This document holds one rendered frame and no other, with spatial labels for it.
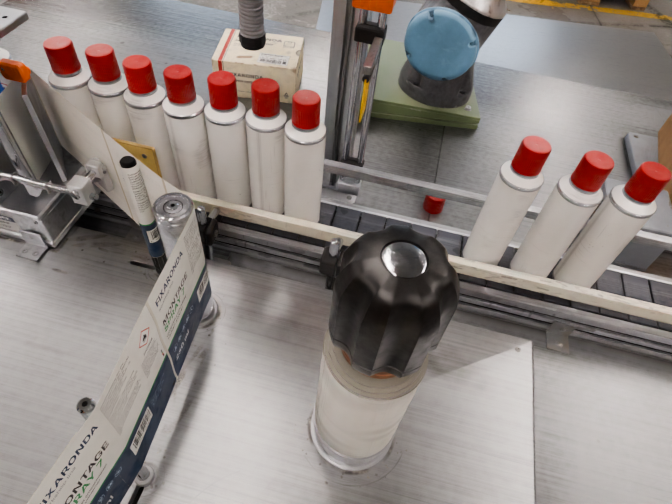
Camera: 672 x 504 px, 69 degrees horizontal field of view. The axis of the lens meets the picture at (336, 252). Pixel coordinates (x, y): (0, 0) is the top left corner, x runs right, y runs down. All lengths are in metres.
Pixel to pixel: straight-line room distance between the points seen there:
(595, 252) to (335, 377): 0.41
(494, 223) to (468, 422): 0.24
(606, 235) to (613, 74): 0.78
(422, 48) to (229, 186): 0.37
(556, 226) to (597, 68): 0.80
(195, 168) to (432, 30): 0.41
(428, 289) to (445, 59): 0.58
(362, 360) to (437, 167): 0.63
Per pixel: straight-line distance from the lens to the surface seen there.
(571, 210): 0.62
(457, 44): 0.81
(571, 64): 1.38
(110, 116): 0.71
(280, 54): 1.03
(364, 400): 0.38
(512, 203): 0.61
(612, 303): 0.72
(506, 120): 1.09
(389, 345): 0.32
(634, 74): 1.43
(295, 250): 0.69
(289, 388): 0.57
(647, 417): 0.76
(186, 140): 0.66
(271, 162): 0.64
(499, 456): 0.59
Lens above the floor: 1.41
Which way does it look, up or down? 51 degrees down
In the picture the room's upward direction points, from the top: 8 degrees clockwise
